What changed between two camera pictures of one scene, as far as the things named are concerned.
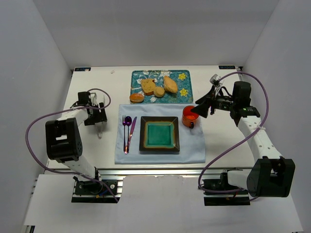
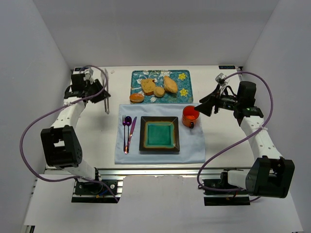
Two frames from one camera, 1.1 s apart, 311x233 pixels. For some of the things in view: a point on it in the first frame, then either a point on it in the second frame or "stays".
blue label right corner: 226,67 stays
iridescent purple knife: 132,129 stays
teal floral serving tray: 183,79 stays
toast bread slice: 148,86 stays
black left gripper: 96,117 → 96,88
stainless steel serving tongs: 100,126 → 106,100
